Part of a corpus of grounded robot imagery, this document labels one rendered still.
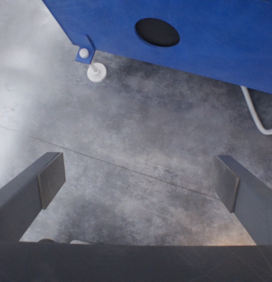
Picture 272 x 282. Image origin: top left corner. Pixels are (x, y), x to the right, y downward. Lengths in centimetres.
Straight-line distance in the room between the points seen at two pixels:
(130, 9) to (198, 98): 53
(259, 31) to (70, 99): 84
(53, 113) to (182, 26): 75
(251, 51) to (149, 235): 81
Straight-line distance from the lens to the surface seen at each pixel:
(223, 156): 17
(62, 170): 17
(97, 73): 104
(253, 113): 103
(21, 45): 138
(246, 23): 60
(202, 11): 59
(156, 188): 93
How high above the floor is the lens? 93
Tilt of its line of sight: 80 degrees down
